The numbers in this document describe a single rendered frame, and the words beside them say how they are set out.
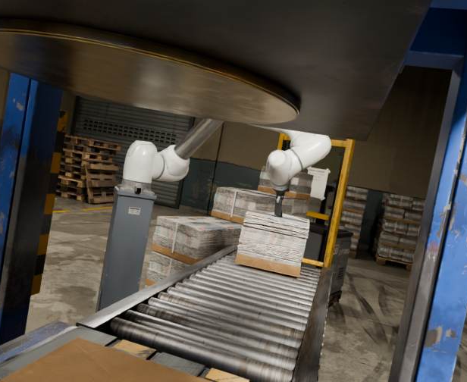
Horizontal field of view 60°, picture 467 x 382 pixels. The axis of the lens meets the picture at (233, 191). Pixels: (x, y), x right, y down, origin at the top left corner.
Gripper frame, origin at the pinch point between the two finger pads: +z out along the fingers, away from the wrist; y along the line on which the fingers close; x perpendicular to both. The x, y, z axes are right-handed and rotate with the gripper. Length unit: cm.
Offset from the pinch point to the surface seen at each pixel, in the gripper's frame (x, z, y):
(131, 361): -7, -95, 82
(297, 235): 11.6, -12.3, 19.3
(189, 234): -57, 45, 13
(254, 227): -7.2, -13.5, 20.3
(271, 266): 3.4, -5.9, 33.5
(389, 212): 110, 514, -247
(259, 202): -29, 84, -33
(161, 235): -78, 55, 15
